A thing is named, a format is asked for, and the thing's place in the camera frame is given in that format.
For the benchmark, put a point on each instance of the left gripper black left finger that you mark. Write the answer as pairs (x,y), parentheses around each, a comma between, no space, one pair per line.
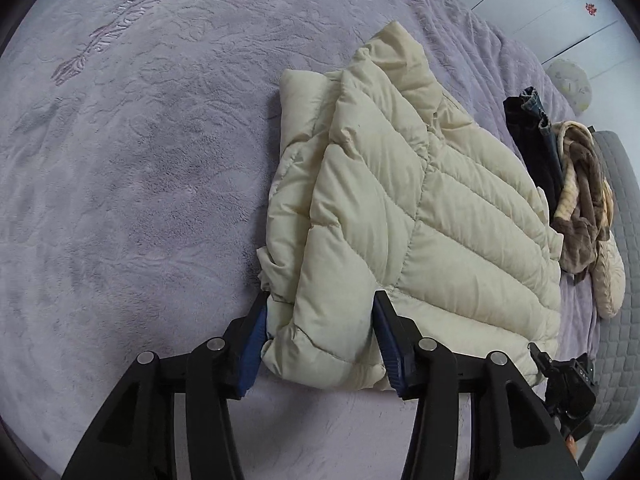
(132,435)

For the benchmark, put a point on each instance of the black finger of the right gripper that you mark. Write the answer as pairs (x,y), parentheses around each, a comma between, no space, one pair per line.
(540,358)

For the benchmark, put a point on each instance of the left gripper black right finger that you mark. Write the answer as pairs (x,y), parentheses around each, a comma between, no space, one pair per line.
(512,434)

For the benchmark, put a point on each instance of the cream quilted puffer jacket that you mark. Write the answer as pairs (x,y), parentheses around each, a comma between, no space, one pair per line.
(385,182)

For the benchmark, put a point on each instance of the person's right hand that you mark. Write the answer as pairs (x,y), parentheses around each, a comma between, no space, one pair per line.
(572,446)

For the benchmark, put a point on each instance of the grey quilted headboard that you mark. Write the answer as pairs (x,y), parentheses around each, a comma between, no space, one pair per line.
(617,361)

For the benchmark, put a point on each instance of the cream knitted pillow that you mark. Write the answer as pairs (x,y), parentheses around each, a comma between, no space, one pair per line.
(608,279)

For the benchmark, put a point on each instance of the brown and cream fleece garment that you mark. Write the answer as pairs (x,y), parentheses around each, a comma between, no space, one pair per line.
(584,214)

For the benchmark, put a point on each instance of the folded dark blue jeans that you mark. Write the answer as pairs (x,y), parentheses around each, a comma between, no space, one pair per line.
(530,128)

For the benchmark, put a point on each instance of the round floral cushion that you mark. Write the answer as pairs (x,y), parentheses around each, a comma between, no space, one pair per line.
(572,82)

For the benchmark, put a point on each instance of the purple fleece bed blanket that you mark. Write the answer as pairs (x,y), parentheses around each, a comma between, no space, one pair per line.
(138,142)

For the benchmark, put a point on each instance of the red wall sticker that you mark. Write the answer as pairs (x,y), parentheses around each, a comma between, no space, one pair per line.
(591,9)

